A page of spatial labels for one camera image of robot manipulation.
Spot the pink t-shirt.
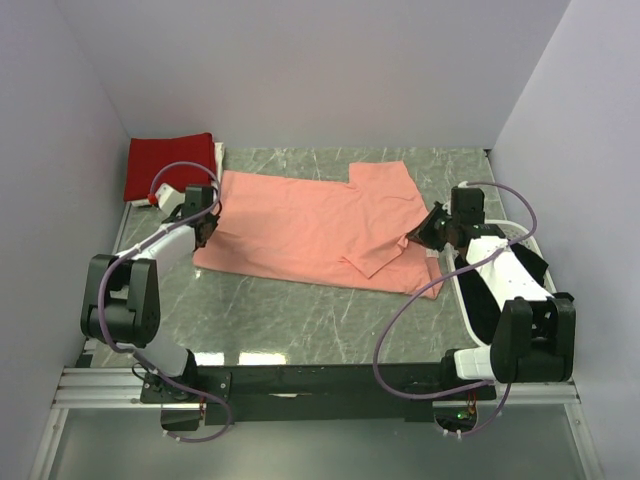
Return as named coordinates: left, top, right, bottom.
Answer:
left=193, top=161, right=441, bottom=295

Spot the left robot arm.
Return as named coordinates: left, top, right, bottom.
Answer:
left=80, top=185, right=221, bottom=402

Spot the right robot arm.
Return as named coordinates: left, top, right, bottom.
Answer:
left=408, top=182, right=576, bottom=399

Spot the white plastic laundry basket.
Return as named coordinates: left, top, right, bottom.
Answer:
left=451, top=220, right=556, bottom=347

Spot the folded white t-shirt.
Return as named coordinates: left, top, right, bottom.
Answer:
left=130, top=141, right=226, bottom=209

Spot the folded red t-shirt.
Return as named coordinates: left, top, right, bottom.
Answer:
left=123, top=131, right=218, bottom=203

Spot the black t-shirt in basket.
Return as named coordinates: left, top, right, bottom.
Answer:
left=457, top=243, right=549, bottom=345

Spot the black base beam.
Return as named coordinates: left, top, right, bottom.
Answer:
left=140, top=363, right=497, bottom=423

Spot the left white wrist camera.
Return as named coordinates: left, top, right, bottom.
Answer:
left=147, top=183, right=185, bottom=215

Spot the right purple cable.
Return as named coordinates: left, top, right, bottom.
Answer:
left=372, top=181, right=539, bottom=439

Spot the purple cable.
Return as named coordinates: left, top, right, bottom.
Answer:
left=372, top=181, right=539, bottom=439
left=97, top=161, right=236, bottom=446

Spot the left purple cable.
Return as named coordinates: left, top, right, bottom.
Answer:
left=97, top=161, right=236, bottom=446

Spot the aluminium frame rail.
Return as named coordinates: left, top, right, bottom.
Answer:
left=27, top=367, right=146, bottom=480

